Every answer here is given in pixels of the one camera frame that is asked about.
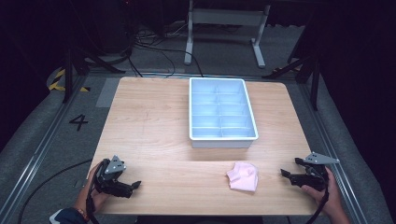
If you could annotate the white divided storage box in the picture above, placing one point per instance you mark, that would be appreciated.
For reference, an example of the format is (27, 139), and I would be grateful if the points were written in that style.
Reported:
(219, 112)

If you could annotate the person's left hand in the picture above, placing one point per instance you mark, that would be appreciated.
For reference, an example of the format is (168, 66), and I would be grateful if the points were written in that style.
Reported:
(87, 196)

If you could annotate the black metal stand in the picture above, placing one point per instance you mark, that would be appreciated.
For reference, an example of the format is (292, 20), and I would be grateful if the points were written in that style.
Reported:
(77, 62)
(306, 70)

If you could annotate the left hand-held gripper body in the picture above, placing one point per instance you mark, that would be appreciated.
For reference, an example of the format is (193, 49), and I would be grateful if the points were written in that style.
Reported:
(112, 168)

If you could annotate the aluminium floor rail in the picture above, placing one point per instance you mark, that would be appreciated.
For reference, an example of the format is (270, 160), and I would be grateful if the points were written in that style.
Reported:
(330, 137)
(40, 146)

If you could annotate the grey floor tape patch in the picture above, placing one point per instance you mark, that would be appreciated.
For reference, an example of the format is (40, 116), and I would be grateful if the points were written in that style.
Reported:
(107, 92)

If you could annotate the person's right hand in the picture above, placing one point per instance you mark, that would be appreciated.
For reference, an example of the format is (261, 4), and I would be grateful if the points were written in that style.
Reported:
(331, 199)

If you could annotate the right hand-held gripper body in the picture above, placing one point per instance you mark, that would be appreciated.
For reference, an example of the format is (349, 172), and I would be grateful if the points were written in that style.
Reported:
(314, 177)

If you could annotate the white metal desk frame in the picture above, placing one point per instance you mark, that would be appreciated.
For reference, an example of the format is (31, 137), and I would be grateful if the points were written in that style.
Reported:
(225, 17)

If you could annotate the yellow black hazard tape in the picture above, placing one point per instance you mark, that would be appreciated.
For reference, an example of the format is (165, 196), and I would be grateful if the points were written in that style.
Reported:
(57, 81)

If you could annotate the pink cloth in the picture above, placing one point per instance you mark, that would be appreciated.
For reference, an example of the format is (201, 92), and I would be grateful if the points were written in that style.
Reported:
(244, 175)

